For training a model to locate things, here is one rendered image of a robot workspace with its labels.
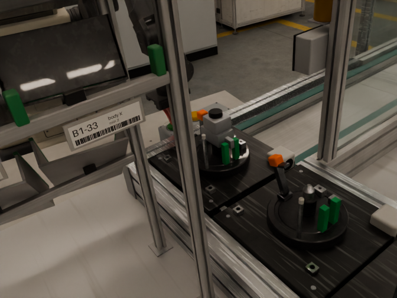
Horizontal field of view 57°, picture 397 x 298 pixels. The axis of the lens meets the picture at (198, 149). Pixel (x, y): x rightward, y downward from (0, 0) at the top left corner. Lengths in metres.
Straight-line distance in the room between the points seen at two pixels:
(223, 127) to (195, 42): 3.37
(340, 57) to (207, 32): 3.47
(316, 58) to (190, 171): 0.36
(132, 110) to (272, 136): 0.66
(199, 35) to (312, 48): 3.43
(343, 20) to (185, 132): 0.38
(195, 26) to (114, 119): 3.70
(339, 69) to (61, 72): 0.51
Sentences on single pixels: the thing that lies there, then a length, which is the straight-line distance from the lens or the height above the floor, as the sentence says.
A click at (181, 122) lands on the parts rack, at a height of 1.25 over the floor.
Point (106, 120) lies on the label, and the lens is 0.40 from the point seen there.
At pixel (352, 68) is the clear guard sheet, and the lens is 0.82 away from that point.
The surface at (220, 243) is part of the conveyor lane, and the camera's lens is 0.68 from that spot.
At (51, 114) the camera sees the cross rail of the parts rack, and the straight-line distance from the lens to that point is 0.38.
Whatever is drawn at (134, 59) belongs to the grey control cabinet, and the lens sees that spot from 3.89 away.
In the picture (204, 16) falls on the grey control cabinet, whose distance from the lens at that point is 4.11.
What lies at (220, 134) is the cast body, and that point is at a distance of 0.77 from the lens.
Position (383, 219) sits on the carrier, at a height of 0.99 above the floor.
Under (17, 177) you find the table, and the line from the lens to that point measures 1.19.
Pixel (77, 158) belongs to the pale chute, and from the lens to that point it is 0.56.
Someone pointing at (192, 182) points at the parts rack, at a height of 1.15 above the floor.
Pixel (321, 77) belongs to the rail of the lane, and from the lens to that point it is 1.26.
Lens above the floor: 1.46
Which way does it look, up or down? 34 degrees down
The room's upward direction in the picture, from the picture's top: 7 degrees counter-clockwise
